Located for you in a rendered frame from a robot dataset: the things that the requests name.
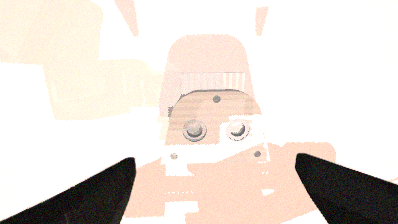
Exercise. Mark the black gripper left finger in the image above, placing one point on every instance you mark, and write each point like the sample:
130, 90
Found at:
100, 199

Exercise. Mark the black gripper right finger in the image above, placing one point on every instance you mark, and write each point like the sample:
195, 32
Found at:
346, 196

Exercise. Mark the beige metal plate with two round holes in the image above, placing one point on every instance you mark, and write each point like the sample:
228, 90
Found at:
215, 143

